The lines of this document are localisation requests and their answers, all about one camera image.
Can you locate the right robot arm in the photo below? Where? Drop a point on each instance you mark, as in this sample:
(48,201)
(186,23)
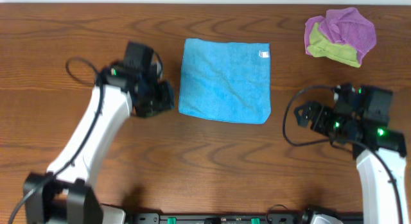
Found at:
(380,154)

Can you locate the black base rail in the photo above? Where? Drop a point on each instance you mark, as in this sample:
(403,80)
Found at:
(276,215)

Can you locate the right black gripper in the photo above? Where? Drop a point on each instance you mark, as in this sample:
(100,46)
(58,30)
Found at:
(323,113)

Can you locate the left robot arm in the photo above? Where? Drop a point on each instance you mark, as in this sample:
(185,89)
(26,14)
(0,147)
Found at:
(65,192)

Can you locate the green microfiber cloth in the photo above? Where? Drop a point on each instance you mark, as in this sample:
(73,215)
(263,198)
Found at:
(320,46)

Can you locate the blue microfiber cloth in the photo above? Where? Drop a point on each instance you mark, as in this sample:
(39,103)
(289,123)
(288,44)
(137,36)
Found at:
(226,81)

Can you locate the purple microfiber cloth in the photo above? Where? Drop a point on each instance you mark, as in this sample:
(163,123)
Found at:
(344,26)

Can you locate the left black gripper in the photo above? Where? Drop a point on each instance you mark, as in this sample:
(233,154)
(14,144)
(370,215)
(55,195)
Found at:
(162,97)

